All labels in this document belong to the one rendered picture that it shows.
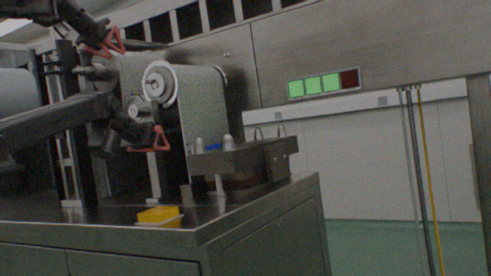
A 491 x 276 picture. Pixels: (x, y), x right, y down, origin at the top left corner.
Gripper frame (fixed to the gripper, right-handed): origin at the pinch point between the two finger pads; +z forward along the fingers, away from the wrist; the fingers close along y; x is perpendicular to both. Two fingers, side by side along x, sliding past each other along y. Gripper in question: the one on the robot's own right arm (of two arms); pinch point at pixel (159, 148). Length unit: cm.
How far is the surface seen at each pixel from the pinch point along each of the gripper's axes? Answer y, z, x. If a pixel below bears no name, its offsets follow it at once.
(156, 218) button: 13.0, -6.5, -21.8
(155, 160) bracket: -7.8, 6.5, -0.5
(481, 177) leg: 73, 61, 12
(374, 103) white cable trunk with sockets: -12, 228, 146
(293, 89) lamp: 23.2, 28.8, 32.5
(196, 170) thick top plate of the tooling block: 7.2, 9.2, -3.5
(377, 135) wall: -14, 247, 125
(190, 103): 0.5, 6.8, 18.4
